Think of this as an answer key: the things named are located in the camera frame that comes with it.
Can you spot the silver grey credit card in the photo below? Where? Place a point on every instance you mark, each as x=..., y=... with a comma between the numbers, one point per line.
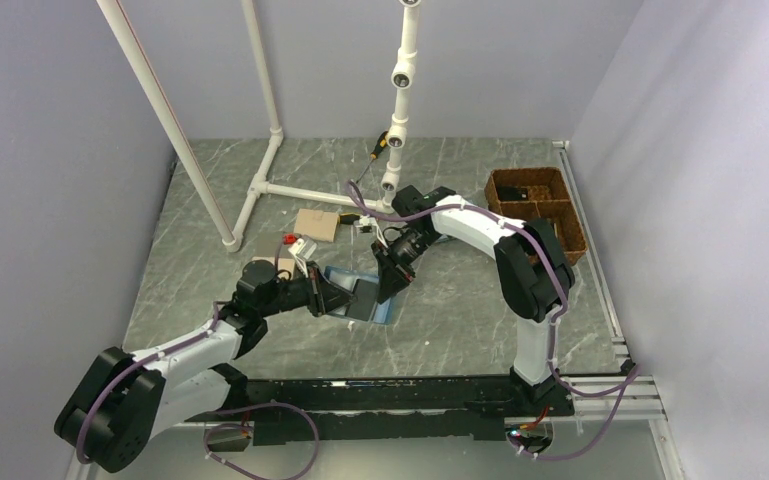
x=365, y=303

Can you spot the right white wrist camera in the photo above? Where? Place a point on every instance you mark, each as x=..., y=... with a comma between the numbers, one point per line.
x=366, y=225

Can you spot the black yellow screwdriver far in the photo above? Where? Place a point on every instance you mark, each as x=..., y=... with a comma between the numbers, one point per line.
x=379, y=147

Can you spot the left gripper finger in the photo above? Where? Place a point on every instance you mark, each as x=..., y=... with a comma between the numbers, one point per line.
x=343, y=312
x=329, y=296

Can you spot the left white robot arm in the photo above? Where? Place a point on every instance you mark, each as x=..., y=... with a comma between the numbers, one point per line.
x=126, y=398

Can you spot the tan card holder upper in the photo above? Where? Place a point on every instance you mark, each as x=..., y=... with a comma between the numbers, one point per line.
x=317, y=224

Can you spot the teal blue card holder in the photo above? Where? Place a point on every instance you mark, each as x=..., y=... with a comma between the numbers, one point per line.
x=347, y=278

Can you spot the aluminium frame rail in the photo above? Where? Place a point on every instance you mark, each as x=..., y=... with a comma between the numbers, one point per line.
x=593, y=397

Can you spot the black yellow screwdriver near pipe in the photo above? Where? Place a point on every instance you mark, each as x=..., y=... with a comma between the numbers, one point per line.
x=348, y=218

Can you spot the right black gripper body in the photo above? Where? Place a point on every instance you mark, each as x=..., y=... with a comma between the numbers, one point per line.
x=408, y=245

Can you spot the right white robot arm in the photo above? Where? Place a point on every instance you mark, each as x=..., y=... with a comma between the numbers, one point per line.
x=534, y=274

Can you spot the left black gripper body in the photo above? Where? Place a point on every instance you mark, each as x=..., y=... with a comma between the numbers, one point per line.
x=291, y=294

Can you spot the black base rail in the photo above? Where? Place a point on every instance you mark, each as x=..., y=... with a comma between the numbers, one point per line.
x=366, y=409

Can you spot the beige card holder lower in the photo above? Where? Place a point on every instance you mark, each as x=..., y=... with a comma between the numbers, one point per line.
x=285, y=267

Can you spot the brown wicker basket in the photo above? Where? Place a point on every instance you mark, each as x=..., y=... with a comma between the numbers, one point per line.
x=538, y=192

